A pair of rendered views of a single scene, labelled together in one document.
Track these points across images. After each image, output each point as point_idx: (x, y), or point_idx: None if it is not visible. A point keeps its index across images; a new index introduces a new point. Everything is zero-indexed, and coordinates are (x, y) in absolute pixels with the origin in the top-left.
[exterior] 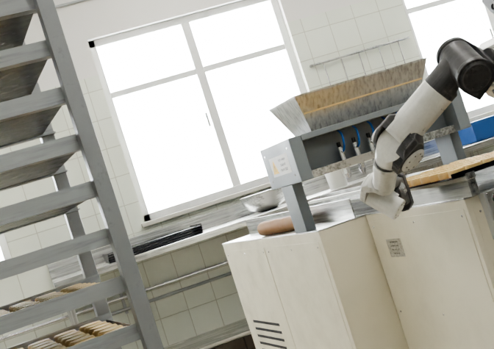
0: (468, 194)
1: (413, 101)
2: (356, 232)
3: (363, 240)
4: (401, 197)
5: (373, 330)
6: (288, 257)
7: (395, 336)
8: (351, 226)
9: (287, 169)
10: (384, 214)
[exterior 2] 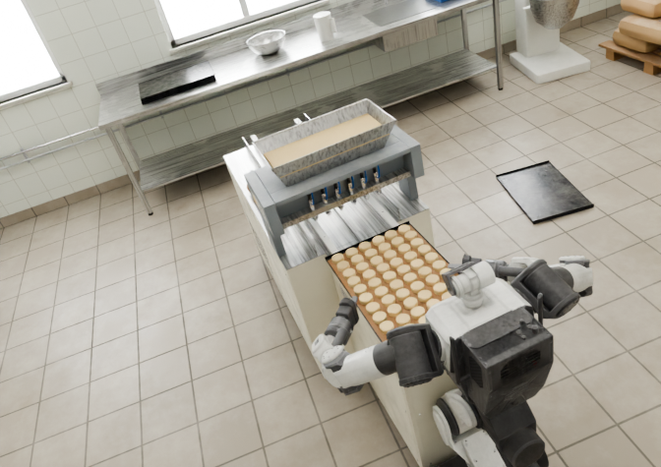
0: None
1: (359, 369)
2: (318, 265)
3: (322, 270)
4: (346, 342)
5: (324, 323)
6: (267, 241)
7: None
8: (314, 262)
9: (264, 216)
10: None
